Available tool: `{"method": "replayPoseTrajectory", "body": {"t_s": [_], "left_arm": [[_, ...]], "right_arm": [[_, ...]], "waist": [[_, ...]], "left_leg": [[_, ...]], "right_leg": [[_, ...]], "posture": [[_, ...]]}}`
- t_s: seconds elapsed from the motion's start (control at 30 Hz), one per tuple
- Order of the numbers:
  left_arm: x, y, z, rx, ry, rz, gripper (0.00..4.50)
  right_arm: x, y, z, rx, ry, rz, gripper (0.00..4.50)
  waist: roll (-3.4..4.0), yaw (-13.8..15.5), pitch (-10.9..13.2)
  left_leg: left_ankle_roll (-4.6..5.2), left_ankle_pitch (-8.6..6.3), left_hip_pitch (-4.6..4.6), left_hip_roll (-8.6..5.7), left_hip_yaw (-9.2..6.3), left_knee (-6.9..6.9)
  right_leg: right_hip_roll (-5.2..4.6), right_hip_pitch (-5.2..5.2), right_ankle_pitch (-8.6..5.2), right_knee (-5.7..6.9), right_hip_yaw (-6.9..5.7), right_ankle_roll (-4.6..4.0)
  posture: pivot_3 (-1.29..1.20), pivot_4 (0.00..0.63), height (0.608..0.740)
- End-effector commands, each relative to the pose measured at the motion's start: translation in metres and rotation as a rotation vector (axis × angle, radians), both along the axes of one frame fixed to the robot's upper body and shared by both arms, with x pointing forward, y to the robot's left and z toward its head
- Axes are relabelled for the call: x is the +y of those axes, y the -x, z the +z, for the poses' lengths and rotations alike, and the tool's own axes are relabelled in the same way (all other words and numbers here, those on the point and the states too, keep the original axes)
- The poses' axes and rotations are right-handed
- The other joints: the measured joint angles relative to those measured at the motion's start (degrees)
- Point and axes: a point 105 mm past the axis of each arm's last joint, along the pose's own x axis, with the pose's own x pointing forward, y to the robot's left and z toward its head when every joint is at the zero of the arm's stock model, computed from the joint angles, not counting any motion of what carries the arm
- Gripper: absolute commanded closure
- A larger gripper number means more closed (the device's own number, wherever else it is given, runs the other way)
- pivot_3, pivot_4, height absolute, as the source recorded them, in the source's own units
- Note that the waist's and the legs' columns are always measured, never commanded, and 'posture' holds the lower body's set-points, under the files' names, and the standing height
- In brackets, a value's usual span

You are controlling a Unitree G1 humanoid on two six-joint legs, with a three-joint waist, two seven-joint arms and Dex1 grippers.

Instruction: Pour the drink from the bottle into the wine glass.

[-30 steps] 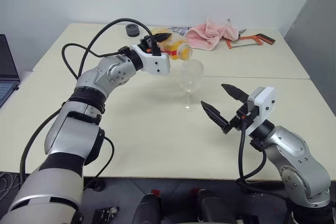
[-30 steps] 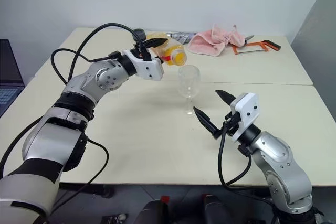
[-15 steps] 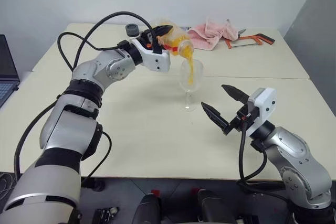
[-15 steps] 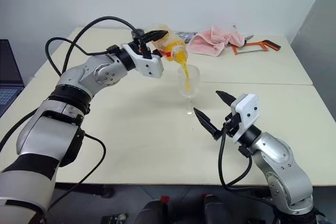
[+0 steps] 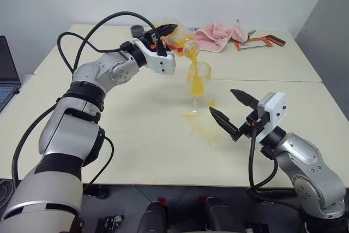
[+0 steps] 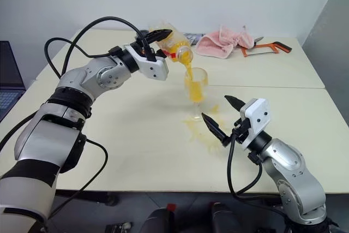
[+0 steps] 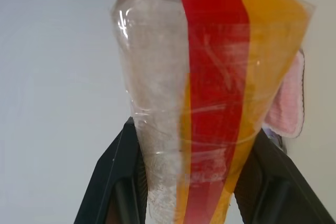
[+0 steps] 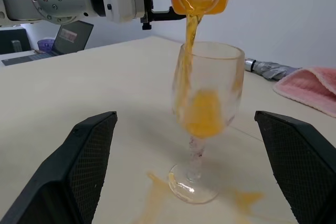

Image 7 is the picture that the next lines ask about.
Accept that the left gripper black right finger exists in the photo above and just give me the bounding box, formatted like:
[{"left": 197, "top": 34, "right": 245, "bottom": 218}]
[{"left": 233, "top": 130, "right": 336, "bottom": 224}]

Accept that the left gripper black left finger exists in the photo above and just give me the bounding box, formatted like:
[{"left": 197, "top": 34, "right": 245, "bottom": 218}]
[{"left": 73, "top": 119, "right": 150, "bottom": 224}]

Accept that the pink towel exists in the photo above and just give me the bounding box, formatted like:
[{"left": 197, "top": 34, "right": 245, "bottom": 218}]
[{"left": 264, "top": 49, "right": 307, "bottom": 140}]

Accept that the orange drink bottle red label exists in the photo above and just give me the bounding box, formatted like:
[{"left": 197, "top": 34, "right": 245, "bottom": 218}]
[{"left": 110, "top": 0, "right": 317, "bottom": 224}]

